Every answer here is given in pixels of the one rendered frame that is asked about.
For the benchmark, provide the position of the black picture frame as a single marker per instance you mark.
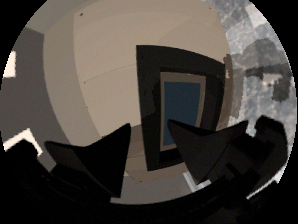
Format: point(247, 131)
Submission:
point(180, 85)

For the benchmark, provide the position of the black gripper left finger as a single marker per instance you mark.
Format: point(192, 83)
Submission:
point(104, 161)

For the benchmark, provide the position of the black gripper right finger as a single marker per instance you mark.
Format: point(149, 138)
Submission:
point(201, 149)

